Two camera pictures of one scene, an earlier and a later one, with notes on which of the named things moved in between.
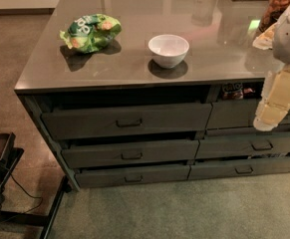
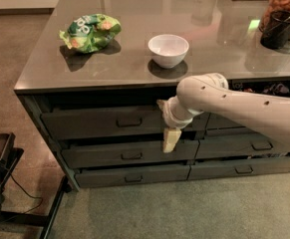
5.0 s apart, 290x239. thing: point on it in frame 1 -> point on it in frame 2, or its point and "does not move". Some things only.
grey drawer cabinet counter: (147, 84) does not move
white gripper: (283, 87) -> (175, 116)
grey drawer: (245, 168) does not move
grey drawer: (79, 153) does not move
